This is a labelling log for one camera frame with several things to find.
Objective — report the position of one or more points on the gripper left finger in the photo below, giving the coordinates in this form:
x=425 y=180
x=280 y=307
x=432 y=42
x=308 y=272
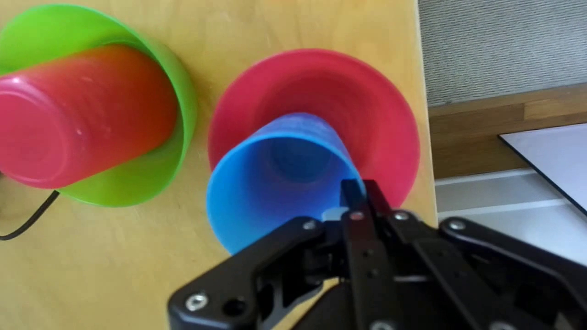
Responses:
x=238 y=279

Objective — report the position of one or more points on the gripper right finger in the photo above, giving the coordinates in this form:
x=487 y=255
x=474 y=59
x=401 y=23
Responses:
x=504 y=261

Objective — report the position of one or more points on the blue plastic cup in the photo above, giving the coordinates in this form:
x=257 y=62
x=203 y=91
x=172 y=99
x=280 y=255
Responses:
x=257 y=192

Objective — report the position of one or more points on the green plastic bowl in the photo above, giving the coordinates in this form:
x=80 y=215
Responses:
x=174 y=82

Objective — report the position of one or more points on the red plastic bowl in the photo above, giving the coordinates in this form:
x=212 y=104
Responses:
x=367 y=101

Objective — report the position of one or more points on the red orange plastic cup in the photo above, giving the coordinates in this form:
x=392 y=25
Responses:
x=82 y=114

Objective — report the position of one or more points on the white board with black edge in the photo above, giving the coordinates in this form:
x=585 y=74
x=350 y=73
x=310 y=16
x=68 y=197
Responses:
x=559 y=156

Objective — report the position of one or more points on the wooden beam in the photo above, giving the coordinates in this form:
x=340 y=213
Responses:
x=472 y=133

